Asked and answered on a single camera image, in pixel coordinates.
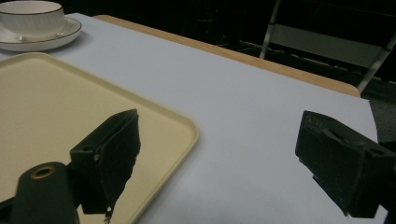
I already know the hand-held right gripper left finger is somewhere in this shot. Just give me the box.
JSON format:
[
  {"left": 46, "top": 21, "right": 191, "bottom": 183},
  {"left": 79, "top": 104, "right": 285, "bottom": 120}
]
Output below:
[{"left": 69, "top": 108, "right": 142, "bottom": 224}]

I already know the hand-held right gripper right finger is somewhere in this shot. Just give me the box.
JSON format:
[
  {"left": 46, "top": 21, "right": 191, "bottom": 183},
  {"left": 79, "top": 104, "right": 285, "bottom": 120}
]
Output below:
[{"left": 294, "top": 110, "right": 396, "bottom": 218}]

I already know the beige plastic tray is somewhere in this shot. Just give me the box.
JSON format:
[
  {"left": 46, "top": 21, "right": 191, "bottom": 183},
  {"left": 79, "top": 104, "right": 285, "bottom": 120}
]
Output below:
[{"left": 0, "top": 51, "right": 200, "bottom": 224}]

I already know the grey metal stand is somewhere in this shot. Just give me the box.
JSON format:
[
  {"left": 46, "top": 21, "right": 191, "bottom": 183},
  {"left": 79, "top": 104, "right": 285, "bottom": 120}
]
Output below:
[{"left": 259, "top": 0, "right": 396, "bottom": 93}]

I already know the white gold-rimmed saucer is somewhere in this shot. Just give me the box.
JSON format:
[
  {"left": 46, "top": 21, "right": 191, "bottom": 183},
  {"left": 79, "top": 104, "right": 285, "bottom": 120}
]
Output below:
[{"left": 0, "top": 16, "right": 83, "bottom": 53}]

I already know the white gold-rimmed cup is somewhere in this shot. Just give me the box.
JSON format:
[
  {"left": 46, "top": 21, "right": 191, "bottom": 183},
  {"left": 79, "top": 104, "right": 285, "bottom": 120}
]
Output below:
[{"left": 0, "top": 0, "right": 65, "bottom": 35}]

